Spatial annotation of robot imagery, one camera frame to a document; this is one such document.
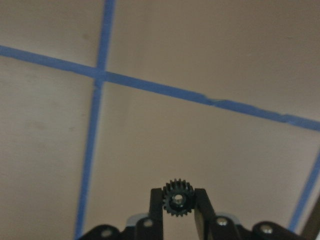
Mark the small black bearing gear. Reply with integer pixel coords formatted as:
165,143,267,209
162,179,195,217

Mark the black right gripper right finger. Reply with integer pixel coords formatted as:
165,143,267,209
194,188,216,240

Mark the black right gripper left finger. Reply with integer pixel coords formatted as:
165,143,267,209
149,188,164,240

